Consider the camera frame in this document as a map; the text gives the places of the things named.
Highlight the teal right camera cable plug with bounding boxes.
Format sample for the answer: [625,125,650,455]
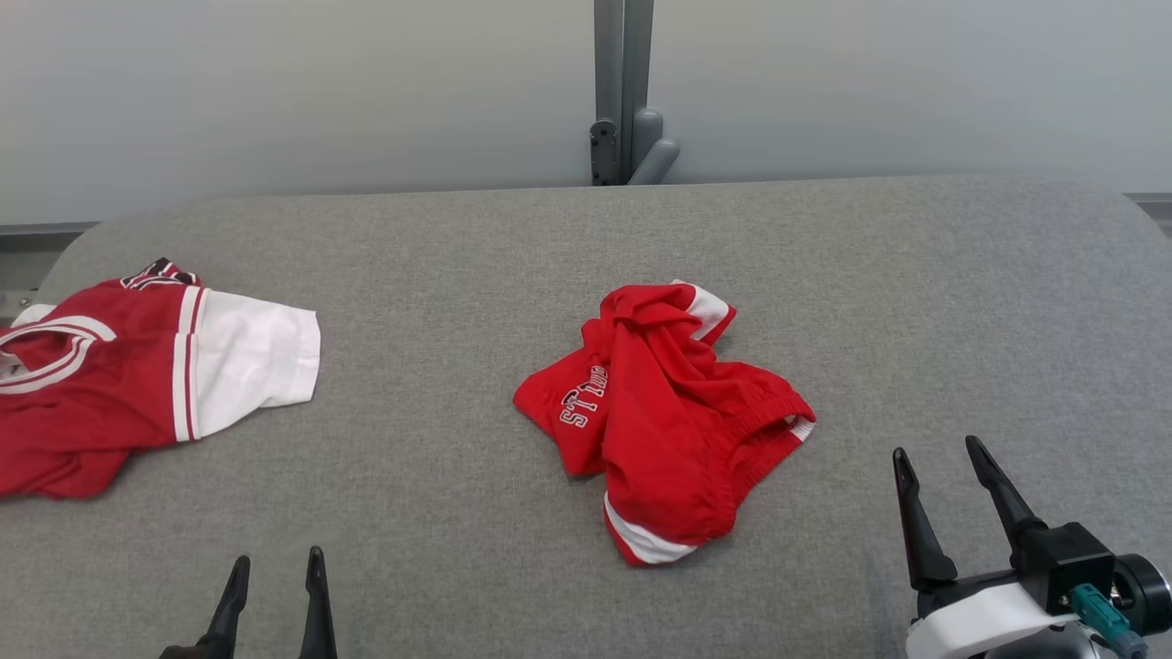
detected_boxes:
[1069,584,1150,659]

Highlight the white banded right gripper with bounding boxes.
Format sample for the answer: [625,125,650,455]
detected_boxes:
[893,436,1082,659]

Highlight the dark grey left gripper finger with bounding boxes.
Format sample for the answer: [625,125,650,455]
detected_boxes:
[299,546,338,659]
[188,556,251,659]

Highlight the red shorts with white trim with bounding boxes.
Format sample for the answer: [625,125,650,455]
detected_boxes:
[513,280,817,567]

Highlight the red jersey with white sleeves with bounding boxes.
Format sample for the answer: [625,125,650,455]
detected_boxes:
[0,258,322,501]

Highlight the grey metal post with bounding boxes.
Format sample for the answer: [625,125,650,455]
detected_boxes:
[589,0,681,187]

